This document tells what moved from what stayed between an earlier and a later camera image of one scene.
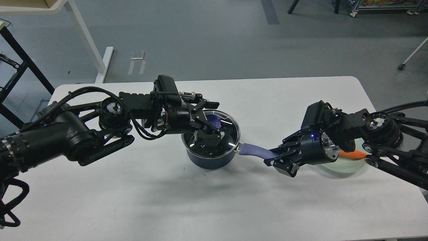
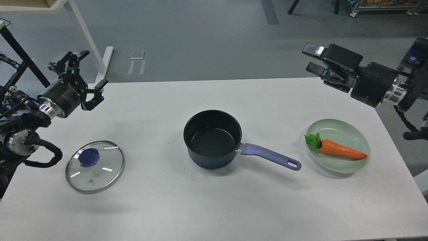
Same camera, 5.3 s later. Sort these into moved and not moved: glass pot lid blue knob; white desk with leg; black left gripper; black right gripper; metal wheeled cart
Moved: glass pot lid blue knob; black right gripper; black left gripper
Not moved: white desk with leg; metal wheeled cart
